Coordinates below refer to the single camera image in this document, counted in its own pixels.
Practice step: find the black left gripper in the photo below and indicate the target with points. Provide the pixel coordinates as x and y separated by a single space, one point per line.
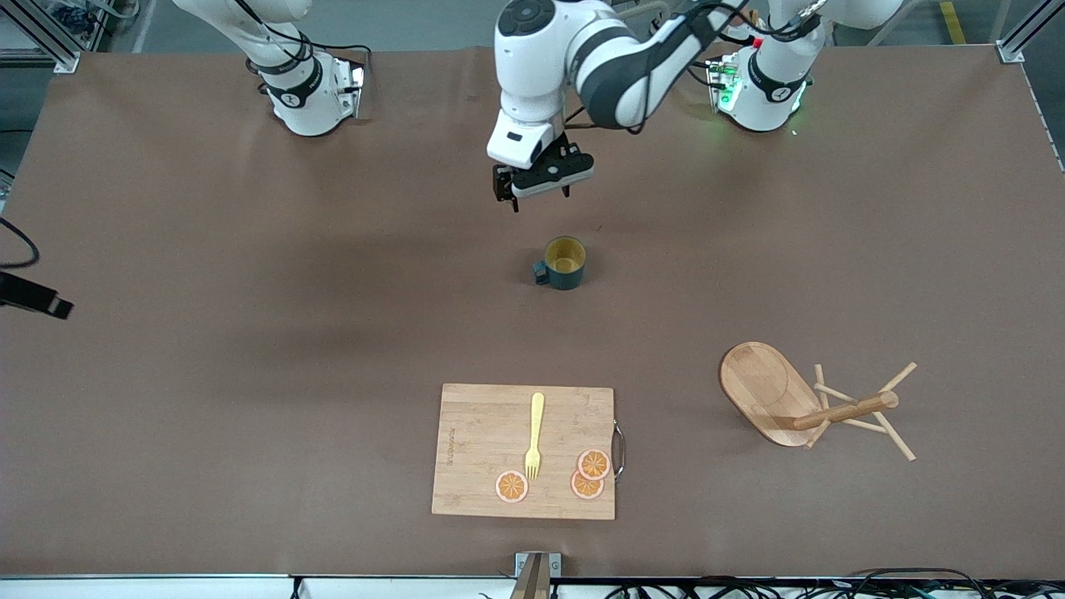
559 155

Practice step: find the dark teal mug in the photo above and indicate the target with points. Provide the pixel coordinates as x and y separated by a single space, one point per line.
566 279

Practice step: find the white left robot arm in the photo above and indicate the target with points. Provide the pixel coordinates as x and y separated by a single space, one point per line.
541 50

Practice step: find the wooden mug tree rack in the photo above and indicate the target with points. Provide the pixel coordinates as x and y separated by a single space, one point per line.
761 387

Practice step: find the yellow plastic fork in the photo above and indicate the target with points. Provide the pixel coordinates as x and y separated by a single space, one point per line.
537 416

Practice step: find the bamboo cutting board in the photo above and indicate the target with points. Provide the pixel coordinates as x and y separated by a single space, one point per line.
482 449

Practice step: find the orange slice toy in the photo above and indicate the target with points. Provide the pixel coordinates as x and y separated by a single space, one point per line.
582 490
594 463
512 487

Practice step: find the aluminium frame post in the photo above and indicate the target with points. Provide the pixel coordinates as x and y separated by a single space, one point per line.
50 46
1011 50

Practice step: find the white table edge rail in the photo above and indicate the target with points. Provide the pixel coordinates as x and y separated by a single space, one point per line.
166 589

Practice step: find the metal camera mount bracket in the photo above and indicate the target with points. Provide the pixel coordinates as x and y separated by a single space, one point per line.
556 564

